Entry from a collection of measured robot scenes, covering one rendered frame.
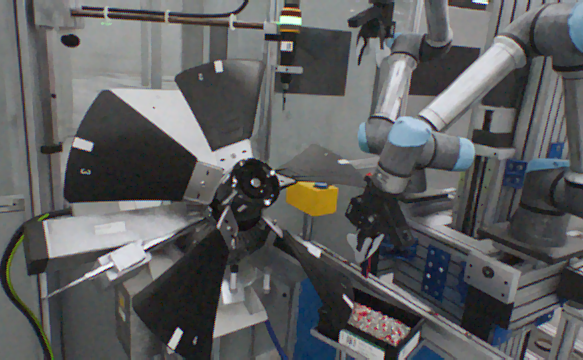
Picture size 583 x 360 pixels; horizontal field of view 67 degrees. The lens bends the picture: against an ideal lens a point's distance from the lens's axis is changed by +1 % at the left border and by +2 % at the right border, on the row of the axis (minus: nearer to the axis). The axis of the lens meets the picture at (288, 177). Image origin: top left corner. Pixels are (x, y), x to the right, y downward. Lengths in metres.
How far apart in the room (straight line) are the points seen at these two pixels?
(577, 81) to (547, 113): 0.44
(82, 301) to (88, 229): 0.83
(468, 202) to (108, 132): 1.20
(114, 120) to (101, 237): 0.24
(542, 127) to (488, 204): 0.29
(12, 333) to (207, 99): 1.07
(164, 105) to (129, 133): 0.40
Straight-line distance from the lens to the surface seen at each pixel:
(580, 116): 1.19
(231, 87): 1.08
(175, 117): 1.28
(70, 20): 1.28
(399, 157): 0.91
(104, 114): 0.91
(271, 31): 0.98
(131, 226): 0.98
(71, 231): 0.96
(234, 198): 0.90
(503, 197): 1.63
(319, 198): 1.43
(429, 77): 5.11
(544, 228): 1.39
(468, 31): 5.38
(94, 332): 1.85
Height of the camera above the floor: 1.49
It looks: 16 degrees down
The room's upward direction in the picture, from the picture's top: 5 degrees clockwise
